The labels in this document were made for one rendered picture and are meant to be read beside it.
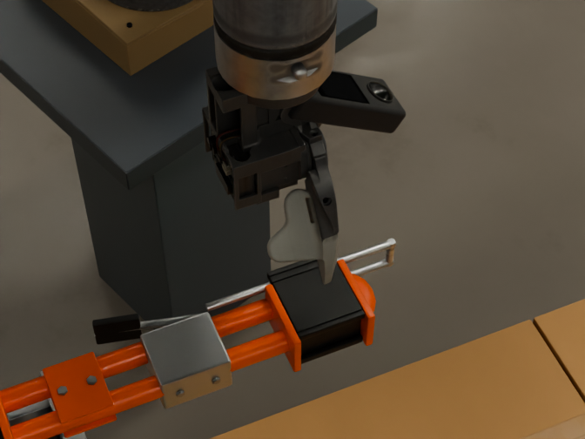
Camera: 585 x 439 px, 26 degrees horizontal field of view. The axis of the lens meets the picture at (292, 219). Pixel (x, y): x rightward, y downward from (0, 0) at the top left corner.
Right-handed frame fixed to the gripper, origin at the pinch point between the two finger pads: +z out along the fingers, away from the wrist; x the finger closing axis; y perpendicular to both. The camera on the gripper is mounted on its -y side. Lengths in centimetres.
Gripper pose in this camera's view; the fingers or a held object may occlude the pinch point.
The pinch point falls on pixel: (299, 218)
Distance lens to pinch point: 112.6
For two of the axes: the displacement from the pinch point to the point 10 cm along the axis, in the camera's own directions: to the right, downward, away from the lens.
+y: -9.2, 3.1, -2.4
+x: 3.9, 7.2, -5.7
